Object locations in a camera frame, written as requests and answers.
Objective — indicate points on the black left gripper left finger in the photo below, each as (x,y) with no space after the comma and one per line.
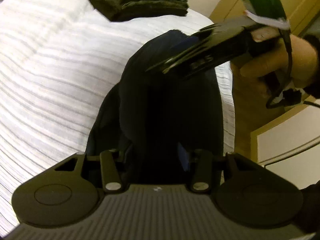
(103,172)

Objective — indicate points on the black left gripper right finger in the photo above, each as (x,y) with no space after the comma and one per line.
(204,170)

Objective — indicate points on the dark navy garment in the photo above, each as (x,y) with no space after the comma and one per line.
(156,121)

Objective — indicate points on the person's right hand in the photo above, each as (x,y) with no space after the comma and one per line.
(305,67)

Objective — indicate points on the wooden door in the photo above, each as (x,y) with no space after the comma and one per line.
(299,12)

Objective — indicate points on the white cabinet front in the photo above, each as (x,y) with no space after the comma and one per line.
(289,146)

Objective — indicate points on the white striped bedspread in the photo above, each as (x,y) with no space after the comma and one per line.
(59,59)

